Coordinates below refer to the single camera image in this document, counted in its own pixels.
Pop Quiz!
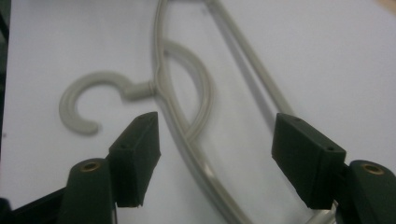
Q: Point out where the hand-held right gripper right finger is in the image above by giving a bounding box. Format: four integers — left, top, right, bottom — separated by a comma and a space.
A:
270, 112, 347, 211

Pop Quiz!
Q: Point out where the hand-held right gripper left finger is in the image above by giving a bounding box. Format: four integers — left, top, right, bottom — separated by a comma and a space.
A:
107, 111, 163, 209

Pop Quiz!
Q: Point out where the grey plastic clothes hanger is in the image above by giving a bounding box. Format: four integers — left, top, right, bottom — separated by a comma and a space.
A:
58, 0, 339, 224

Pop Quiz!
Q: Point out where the white table mat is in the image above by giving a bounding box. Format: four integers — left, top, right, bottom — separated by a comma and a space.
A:
0, 0, 396, 224

